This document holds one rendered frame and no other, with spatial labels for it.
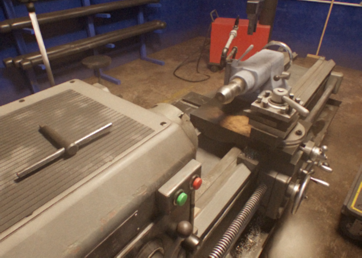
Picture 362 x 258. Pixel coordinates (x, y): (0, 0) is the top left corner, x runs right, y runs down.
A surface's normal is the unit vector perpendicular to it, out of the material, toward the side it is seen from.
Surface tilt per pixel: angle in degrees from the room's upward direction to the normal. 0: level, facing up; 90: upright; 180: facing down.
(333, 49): 90
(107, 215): 45
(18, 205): 0
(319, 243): 0
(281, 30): 90
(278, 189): 90
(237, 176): 36
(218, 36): 90
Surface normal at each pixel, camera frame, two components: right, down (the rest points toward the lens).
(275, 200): -0.62, 0.43
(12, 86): 0.79, 0.34
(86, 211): 0.55, -0.35
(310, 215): 0.00, -0.83
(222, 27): -0.32, 0.52
